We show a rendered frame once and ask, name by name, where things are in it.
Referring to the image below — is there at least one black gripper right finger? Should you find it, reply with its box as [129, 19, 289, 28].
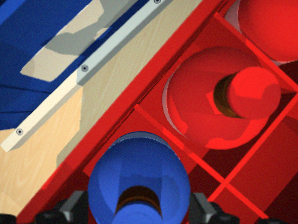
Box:
[189, 193, 288, 224]

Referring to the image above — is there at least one red plastic crate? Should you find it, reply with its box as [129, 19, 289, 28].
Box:
[16, 0, 298, 224]

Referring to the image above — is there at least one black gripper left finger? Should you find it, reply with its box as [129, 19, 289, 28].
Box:
[0, 191, 88, 224]

